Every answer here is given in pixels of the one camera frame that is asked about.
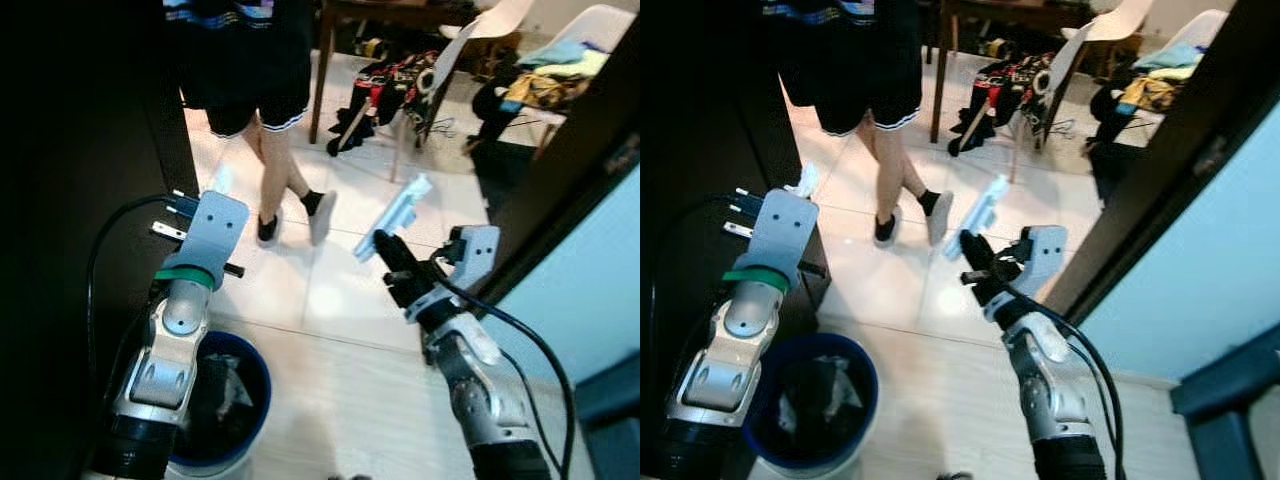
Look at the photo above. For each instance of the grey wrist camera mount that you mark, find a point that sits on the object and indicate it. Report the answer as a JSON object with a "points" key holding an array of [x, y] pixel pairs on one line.
{"points": [[215, 230], [785, 230], [478, 250], [1045, 250]]}

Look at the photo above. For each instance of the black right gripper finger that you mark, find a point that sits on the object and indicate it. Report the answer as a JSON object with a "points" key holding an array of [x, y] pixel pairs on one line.
{"points": [[395, 255], [978, 254]]}

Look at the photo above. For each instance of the black clothes heap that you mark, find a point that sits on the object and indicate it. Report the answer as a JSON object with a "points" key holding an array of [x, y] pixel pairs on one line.
{"points": [[490, 105], [1110, 120]]}

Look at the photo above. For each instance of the dark brown wooden table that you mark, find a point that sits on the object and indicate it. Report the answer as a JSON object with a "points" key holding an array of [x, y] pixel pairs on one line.
{"points": [[936, 80], [321, 80]]}

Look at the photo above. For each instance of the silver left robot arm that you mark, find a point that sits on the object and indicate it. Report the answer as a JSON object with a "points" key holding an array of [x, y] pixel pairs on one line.
{"points": [[170, 330], [745, 330]]}

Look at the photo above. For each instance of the black bin liner bag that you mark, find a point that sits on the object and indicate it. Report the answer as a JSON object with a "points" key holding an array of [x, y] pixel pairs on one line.
{"points": [[820, 400], [225, 410]]}

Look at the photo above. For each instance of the black and red clothes pile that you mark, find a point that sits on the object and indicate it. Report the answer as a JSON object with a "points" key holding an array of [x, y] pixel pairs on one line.
{"points": [[385, 90], [1000, 90]]}

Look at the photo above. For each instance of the blue round trash bin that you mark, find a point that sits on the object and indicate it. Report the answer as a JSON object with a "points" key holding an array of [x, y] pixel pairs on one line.
{"points": [[258, 420], [872, 395]]}

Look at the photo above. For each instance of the dark open door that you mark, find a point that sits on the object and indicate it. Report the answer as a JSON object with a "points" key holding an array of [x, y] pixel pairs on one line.
{"points": [[690, 100], [60, 120]]}

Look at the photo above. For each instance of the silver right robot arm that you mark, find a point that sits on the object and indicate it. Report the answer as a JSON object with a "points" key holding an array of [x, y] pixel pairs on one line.
{"points": [[480, 390], [1050, 390]]}

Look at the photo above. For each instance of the person in black shorts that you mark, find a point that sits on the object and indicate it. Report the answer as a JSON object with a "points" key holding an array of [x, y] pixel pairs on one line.
{"points": [[850, 60], [250, 60]]}

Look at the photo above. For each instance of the white plastic chair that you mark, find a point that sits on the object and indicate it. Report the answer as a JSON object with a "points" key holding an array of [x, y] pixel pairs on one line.
{"points": [[1205, 25], [500, 20], [600, 25], [1120, 20]]}

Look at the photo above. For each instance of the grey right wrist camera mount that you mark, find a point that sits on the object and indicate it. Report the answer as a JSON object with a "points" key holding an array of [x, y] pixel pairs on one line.
{"points": [[1045, 250], [478, 250]]}

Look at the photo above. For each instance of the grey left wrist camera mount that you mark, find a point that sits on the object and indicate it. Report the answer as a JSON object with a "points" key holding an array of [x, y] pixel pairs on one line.
{"points": [[785, 230], [215, 230]]}

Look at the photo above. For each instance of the yellow and teal clothes pile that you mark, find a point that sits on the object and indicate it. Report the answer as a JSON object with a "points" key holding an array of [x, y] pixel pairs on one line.
{"points": [[550, 85], [1150, 92]]}

